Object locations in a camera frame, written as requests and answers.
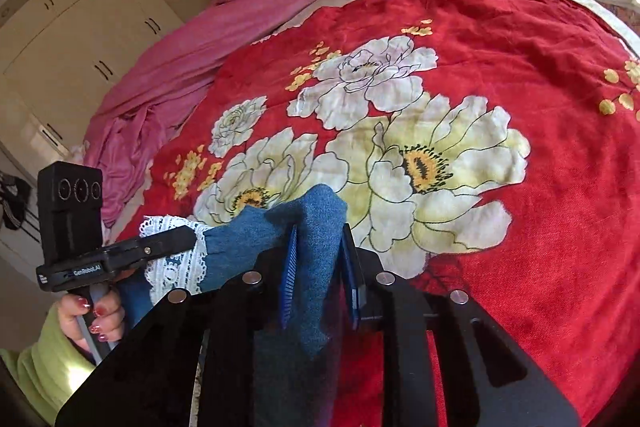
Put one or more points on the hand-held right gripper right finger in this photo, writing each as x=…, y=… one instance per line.
x=350, y=277

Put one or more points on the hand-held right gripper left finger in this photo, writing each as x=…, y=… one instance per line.
x=290, y=277

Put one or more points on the pink bed sheet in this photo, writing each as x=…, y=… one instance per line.
x=190, y=57

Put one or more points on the red floral blanket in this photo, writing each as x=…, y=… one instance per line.
x=500, y=57

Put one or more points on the person's left forearm green sleeve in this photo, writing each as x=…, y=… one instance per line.
x=40, y=372

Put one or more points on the blue denim pants lace trim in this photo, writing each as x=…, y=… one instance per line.
x=310, y=227

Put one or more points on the black hanging item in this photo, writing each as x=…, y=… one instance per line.
x=15, y=202

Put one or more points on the cream wardrobe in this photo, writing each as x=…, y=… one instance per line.
x=75, y=32

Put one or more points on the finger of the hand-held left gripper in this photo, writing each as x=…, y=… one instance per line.
x=165, y=243

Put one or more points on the person's left hand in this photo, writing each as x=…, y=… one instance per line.
x=100, y=319

